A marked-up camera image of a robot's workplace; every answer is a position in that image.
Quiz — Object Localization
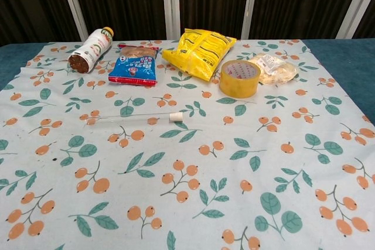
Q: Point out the white drink bottle yellow cap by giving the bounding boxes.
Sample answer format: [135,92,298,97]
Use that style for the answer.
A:
[67,27,114,74]

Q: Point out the blue cookie snack packet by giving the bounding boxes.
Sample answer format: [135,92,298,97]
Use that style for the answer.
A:
[108,43,161,87]

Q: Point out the yellow snack bag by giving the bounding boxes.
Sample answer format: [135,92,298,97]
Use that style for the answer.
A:
[162,28,237,82]

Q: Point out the clear packing tape roll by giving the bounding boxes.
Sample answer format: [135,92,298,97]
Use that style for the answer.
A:
[219,59,261,98]

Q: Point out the clear glass test tube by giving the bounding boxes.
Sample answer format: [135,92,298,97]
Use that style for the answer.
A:
[84,112,184,129]

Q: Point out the white fruit print tablecloth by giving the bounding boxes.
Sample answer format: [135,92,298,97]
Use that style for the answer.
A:
[0,39,375,250]

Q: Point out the clear bag of crackers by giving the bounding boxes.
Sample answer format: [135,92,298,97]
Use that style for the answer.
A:
[248,53,299,86]

